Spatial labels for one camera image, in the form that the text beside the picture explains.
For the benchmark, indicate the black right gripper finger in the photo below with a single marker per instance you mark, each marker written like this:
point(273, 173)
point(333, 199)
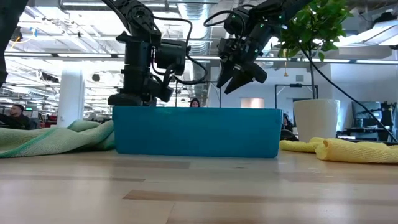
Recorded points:
point(237, 79)
point(225, 73)

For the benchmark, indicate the teal plastic bin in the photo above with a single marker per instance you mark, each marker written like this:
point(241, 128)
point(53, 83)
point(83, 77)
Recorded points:
point(196, 132)

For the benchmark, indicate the pale green microfiber towel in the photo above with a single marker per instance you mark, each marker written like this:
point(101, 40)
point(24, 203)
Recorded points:
point(46, 140)

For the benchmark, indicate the yellow microfiber towel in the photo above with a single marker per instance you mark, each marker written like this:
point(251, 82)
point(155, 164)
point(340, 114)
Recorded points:
point(351, 152)

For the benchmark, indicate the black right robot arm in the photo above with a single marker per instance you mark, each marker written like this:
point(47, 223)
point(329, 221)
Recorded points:
point(280, 9)

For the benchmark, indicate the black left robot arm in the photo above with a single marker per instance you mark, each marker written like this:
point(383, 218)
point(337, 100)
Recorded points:
point(136, 18)

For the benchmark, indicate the person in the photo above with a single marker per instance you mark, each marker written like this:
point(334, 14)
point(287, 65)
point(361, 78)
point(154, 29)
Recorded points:
point(195, 103)
point(17, 119)

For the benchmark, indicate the black metal stand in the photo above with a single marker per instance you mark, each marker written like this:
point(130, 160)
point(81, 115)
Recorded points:
point(295, 85)

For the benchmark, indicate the white column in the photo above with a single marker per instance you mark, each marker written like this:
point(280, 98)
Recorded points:
point(71, 99)

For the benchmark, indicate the black office chair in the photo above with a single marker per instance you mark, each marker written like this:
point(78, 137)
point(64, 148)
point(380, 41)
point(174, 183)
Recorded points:
point(287, 133)

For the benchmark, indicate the green leafy plant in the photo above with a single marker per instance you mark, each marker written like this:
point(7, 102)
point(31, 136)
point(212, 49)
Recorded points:
point(314, 28)

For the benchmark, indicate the white plant pot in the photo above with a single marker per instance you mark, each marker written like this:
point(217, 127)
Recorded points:
point(316, 119)

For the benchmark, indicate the dark computer monitor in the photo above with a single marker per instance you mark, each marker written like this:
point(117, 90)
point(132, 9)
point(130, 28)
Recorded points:
point(367, 112)

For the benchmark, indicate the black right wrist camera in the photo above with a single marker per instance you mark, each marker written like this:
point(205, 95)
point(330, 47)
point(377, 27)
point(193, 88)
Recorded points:
point(258, 74)

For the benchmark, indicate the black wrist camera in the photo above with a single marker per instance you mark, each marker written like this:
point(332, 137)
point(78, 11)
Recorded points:
point(163, 91)
point(258, 74)

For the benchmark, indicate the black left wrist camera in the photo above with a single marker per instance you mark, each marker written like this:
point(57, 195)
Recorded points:
point(163, 91)

